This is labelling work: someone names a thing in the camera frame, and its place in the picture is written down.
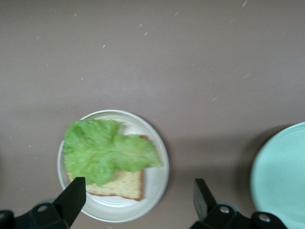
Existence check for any beige plate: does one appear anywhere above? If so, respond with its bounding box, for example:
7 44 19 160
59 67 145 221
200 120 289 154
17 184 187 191
57 109 170 223

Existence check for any mint green plate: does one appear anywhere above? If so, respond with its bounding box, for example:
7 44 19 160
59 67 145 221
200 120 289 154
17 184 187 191
250 122 305 229

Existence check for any green lettuce leaf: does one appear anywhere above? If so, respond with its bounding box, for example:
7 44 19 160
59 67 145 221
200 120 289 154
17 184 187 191
62 118 164 186

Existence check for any brown bread slice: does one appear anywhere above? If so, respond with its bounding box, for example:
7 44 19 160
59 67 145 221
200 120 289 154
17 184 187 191
66 135 155 201

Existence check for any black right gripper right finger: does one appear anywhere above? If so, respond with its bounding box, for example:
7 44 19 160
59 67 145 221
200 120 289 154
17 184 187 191
190 178 286 229

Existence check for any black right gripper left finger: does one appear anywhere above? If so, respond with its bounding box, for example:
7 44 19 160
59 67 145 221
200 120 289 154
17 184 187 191
14 176 86 229

